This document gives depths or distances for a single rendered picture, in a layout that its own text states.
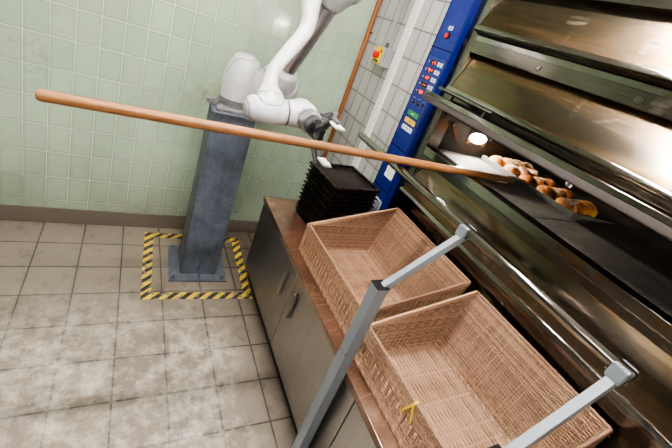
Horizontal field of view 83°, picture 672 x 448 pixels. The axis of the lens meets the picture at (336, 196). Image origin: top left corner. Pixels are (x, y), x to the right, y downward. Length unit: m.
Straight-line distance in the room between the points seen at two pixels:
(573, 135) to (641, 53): 0.28
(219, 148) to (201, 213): 0.39
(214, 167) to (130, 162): 0.65
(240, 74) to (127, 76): 0.68
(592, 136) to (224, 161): 1.56
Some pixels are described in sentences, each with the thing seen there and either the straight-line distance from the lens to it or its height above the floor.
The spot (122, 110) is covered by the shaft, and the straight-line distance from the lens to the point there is 1.13.
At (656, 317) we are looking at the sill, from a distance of 1.36.
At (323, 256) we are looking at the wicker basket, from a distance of 1.60.
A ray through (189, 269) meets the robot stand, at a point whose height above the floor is 0.04.
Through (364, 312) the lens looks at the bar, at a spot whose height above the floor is 0.86.
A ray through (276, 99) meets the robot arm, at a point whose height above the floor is 1.23.
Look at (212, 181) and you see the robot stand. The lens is 2.07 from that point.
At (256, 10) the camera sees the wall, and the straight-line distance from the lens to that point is 2.33.
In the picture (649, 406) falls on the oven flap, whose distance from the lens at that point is 1.40.
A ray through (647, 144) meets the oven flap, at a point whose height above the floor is 1.55.
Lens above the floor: 1.57
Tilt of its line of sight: 24 degrees down
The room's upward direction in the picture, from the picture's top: 21 degrees clockwise
